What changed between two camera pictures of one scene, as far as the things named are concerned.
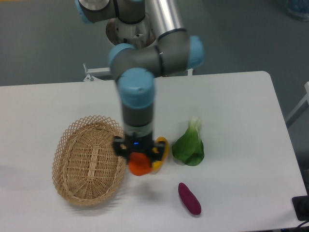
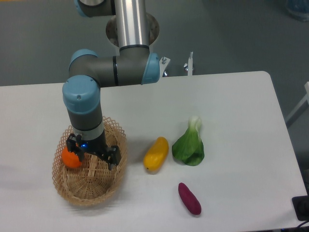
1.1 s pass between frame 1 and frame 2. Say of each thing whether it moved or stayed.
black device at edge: stayed
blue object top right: stayed
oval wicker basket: stayed
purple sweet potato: stayed
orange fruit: moved
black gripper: moved
